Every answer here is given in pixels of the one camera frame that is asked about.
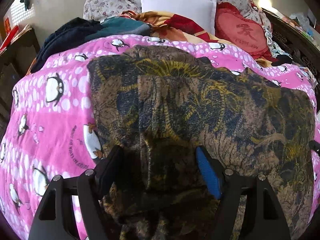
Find brown yellow patterned garment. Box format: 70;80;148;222
87;46;315;239

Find dark wooden headboard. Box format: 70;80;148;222
263;9;320;94

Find white square pillow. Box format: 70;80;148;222
140;0;217;34

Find red yellow blanket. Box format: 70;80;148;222
120;10;232;45

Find red heart cushion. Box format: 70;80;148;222
215;2;275;62

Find red box on cabinet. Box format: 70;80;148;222
0;25;19;51

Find dark blue teal clothes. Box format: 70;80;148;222
30;17;151;73

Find pink penguin blanket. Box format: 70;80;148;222
1;34;316;239

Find dark wooden cabinet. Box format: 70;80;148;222
1;28;40;135

